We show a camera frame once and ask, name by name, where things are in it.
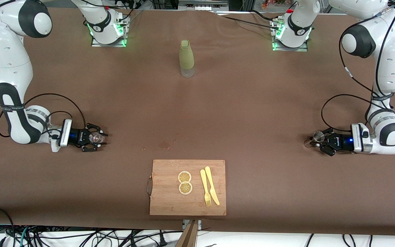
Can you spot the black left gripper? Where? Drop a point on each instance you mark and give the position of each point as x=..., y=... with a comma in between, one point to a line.
x=342, y=141

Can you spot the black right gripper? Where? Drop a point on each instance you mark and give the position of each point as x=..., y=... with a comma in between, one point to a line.
x=78, y=136

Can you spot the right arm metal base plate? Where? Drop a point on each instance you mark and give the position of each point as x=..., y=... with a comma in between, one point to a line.
x=115, y=44

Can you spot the steel jigger measuring cup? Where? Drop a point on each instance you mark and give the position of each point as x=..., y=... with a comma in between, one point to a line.
x=318, y=136

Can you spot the wooden cutting board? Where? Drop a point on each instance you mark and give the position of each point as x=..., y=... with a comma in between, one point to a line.
x=170, y=199

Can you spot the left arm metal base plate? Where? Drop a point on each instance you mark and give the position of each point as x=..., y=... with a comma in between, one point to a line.
x=290, y=49

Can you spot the clear glass cup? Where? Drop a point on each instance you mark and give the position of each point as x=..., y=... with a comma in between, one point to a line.
x=96, y=137

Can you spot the small metal bracket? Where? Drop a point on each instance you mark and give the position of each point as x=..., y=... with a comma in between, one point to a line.
x=199, y=223

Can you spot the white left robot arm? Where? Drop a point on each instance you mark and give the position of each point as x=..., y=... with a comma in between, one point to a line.
x=394, y=65

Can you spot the black power plug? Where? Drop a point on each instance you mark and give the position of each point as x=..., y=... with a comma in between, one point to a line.
x=162, y=242

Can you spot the green sleeved glass bottle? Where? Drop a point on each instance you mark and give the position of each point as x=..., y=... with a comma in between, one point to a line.
x=186, y=56

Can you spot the yellow plastic fork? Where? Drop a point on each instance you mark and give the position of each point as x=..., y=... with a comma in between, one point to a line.
x=203, y=178

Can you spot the lemon slice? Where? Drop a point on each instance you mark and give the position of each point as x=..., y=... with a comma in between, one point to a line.
x=184, y=177
x=185, y=188

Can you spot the grey metal frame rail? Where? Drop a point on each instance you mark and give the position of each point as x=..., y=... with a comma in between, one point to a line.
x=202, y=5

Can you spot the brown table cover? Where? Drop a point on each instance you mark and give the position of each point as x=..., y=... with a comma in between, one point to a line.
x=321, y=188

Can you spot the yellow plastic knife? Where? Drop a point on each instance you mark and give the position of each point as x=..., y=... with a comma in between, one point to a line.
x=214, y=197

